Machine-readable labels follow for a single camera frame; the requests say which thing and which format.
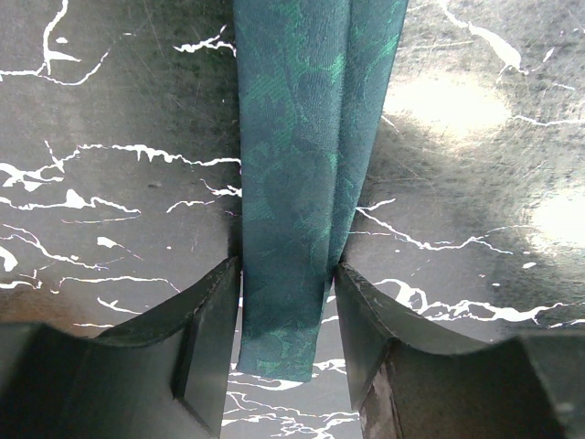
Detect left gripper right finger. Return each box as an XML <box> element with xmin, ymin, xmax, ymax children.
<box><xmin>335</xmin><ymin>263</ymin><xmax>584</xmax><ymax>439</ymax></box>

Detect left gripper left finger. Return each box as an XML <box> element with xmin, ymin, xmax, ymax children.
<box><xmin>1</xmin><ymin>257</ymin><xmax>240</xmax><ymax>438</ymax></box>

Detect dark green tie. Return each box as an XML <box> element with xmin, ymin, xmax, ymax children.
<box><xmin>233</xmin><ymin>0</ymin><xmax>408</xmax><ymax>382</ymax></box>

